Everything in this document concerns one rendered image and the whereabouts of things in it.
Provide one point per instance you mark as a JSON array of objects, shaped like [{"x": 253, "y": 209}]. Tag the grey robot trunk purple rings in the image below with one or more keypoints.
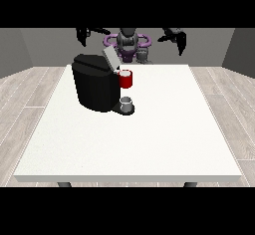
[{"x": 127, "y": 42}]

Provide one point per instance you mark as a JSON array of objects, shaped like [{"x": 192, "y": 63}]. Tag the dark table leg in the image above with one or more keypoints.
[
  {"x": 190, "y": 184},
  {"x": 64, "y": 184}
]

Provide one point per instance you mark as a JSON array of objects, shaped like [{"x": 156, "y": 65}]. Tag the small grey coffee pod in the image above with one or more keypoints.
[{"x": 142, "y": 56}]

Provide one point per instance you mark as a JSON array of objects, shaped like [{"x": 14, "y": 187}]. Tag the pale grey machine lid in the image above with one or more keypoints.
[{"x": 111, "y": 57}]

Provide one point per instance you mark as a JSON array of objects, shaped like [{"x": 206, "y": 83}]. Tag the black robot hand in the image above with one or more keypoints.
[
  {"x": 83, "y": 34},
  {"x": 179, "y": 37}
]

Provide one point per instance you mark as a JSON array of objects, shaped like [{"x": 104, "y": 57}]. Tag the red pod holder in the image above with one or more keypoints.
[{"x": 126, "y": 81}]

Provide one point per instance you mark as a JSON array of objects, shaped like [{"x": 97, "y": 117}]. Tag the small grey cup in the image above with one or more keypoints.
[{"x": 126, "y": 106}]

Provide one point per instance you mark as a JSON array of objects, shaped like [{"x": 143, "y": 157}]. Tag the black coffee machine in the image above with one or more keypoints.
[{"x": 93, "y": 86}]

